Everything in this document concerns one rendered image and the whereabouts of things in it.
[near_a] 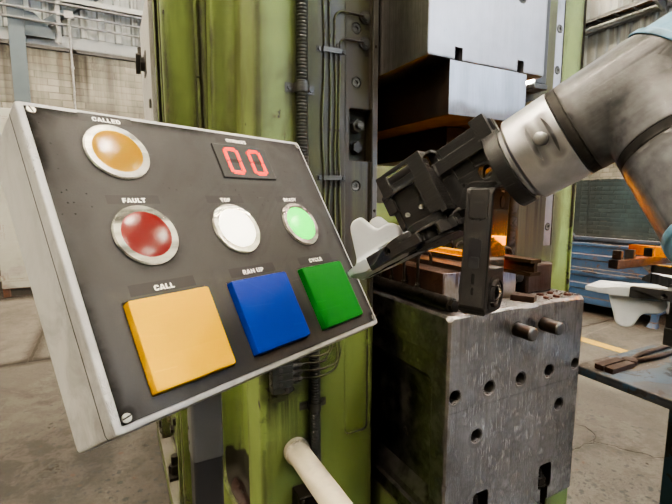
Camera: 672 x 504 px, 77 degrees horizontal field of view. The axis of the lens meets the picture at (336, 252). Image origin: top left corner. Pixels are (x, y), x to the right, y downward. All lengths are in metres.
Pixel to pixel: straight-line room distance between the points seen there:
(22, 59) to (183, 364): 6.49
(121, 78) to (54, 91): 0.80
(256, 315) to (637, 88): 0.35
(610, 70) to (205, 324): 0.36
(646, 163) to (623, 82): 0.06
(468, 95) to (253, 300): 0.59
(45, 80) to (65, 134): 6.28
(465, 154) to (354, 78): 0.52
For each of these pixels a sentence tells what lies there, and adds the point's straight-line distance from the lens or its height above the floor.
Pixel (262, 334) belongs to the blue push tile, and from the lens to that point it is 0.42.
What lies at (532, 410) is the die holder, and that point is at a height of 0.69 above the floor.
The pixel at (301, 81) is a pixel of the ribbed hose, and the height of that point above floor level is 1.33.
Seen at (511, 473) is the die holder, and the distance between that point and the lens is 1.04.
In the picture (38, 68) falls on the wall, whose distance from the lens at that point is 6.75.
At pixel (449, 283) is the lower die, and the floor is 0.96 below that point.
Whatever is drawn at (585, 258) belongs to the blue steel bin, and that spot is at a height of 0.54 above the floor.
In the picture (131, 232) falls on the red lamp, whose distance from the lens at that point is 0.40.
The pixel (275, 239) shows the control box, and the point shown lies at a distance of 0.49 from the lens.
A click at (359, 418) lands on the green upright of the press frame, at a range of 0.99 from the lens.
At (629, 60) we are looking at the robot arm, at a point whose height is 1.21.
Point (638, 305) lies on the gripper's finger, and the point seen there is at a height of 0.98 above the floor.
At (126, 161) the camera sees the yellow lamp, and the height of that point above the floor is 1.15.
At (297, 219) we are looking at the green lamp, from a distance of 0.53.
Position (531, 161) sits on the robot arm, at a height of 1.15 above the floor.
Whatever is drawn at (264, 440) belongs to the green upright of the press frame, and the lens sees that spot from 0.91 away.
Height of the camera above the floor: 1.12
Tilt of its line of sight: 7 degrees down
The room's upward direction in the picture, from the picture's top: straight up
